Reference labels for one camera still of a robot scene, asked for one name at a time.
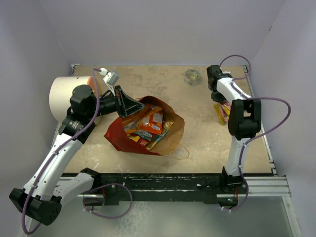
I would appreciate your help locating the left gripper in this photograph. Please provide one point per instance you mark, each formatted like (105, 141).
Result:
(124, 104)

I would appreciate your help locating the red paper bag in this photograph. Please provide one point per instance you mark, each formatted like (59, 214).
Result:
(164, 144)

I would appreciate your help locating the colourful candy bag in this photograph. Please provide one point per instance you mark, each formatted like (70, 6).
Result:
(223, 111)

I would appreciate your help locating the orange kettle chips bag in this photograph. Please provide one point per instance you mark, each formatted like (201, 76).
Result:
(147, 111)

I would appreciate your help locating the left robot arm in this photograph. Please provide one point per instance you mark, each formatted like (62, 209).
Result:
(42, 198)

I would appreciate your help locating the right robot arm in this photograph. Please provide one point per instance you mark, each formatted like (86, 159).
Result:
(244, 123)

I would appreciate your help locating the teal snack pack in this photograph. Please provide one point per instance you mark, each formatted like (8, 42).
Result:
(145, 135)

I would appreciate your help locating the red snack pack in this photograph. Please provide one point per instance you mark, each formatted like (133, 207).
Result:
(143, 142)

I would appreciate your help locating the white cylinder with orange end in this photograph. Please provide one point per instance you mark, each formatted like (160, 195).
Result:
(61, 91)

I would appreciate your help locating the clear tape roll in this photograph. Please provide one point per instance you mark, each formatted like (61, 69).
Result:
(192, 77)

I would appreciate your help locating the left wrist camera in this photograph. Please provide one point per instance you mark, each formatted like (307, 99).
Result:
(110, 78)

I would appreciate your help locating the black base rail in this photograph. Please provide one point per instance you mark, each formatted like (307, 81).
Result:
(164, 187)

